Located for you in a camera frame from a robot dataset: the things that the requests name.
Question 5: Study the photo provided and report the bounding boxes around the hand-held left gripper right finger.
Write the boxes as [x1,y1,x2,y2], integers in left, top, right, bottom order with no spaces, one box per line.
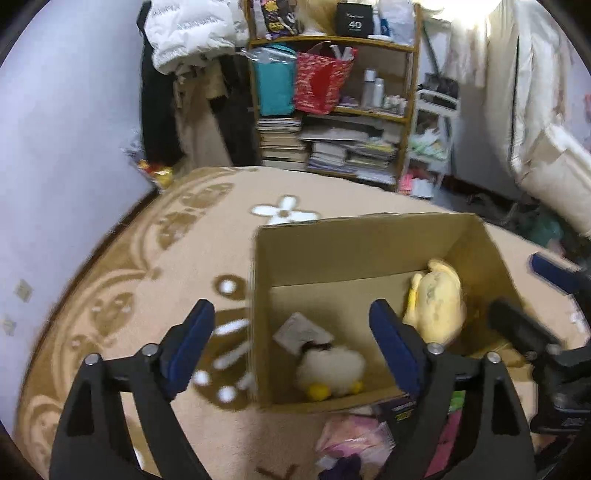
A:
[368,299,539,480]

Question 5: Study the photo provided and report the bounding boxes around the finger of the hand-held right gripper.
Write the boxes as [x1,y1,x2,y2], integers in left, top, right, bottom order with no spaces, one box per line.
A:
[488,299,561,356]
[530,253,591,296]

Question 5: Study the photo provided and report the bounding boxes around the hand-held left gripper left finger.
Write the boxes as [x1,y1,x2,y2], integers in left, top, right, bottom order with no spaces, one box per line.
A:
[50,299,216,480]

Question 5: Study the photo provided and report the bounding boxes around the yellow plush toy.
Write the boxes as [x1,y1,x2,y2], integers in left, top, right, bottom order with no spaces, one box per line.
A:
[402,258,468,347]

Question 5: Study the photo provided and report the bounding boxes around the white fluffy plush toy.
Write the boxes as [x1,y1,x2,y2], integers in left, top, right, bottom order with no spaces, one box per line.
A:
[294,342,366,401]

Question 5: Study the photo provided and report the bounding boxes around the pink plastic-wrapped package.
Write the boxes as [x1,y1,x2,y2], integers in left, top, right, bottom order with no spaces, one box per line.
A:
[316,413,398,462]

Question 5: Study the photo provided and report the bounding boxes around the pink plush toy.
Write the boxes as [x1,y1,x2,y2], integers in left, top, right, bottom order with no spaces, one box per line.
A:
[434,408,463,478]

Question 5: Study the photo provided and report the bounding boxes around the cardboard box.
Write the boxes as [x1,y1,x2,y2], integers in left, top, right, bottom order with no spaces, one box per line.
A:
[249,212,536,411]

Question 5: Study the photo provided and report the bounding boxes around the green bag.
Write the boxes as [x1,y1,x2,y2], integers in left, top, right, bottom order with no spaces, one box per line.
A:
[531,212,565,245]

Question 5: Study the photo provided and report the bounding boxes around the dark printed packet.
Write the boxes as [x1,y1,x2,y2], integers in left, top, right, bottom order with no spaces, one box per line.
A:
[383,400,415,428]

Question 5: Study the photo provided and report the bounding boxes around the chrome chair base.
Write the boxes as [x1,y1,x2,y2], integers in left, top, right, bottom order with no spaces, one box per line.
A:
[466,194,541,228]

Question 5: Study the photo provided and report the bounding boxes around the beige patterned blanket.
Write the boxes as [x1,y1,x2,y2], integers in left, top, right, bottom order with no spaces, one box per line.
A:
[14,166,591,480]

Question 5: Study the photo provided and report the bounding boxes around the grey paper card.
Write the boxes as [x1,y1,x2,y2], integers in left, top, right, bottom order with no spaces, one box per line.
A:
[272,312,334,356]

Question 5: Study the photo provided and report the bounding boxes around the dark purple cloth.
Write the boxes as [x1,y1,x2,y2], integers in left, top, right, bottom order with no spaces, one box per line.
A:
[318,455,363,480]

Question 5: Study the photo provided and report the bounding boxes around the pastel tissue packs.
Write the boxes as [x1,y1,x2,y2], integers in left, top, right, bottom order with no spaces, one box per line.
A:
[410,131,448,161]

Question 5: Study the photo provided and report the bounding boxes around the yellow red packet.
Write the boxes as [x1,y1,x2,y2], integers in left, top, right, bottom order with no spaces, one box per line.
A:
[139,159,174,188]

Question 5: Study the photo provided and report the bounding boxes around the white duvet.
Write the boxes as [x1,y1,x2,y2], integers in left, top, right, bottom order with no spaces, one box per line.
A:
[485,0,591,232]

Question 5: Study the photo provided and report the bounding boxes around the white storage cart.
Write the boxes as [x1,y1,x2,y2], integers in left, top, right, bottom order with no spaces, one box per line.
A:
[399,88,460,199]

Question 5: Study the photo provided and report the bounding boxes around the pile of magazines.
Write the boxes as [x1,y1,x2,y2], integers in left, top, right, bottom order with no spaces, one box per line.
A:
[300,115,402,185]

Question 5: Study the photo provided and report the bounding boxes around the beige coat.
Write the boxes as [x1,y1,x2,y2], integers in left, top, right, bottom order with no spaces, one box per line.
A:
[173,60,234,168]

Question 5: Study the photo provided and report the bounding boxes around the stack of old books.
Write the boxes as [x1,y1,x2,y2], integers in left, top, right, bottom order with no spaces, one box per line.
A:
[256,115,308,169]

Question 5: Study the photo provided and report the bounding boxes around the dark hanging garment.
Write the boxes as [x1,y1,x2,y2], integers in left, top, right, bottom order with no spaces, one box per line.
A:
[210,51,260,167]

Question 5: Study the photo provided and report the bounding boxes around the cream curtain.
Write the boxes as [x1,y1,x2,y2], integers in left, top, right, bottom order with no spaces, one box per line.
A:
[422,0,491,88]

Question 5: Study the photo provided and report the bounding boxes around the clear tall bottle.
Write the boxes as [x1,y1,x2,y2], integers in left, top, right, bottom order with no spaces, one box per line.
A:
[362,69,377,108]

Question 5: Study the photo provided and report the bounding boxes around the wooden bookshelf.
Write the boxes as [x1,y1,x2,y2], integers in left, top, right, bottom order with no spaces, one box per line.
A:
[245,0,423,192]

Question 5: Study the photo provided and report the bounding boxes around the teal bag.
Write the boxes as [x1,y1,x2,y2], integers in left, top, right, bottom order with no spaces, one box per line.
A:
[253,46,297,116]

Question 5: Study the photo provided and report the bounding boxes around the red gift bag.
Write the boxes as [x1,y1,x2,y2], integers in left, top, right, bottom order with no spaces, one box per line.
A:
[294,41,358,115]

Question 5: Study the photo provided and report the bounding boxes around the white plastic bag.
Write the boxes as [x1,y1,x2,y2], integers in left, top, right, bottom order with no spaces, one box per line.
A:
[376,0,416,44]

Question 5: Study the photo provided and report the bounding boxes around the white puffer jacket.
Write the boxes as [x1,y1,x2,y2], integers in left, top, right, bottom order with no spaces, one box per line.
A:
[145,0,250,75]

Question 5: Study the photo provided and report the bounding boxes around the black box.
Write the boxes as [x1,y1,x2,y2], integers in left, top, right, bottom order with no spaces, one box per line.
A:
[335,2,375,38]

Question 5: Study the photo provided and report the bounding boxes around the dark printed bag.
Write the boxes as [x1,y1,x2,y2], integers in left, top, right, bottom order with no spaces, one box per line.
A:
[259,0,303,38]

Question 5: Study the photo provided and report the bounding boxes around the tan furry item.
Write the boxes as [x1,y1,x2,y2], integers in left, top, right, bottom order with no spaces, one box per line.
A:
[295,0,338,35]

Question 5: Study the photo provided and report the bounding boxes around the black long-handled dustpan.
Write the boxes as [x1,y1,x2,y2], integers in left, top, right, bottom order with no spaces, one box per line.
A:
[420,18,460,97]

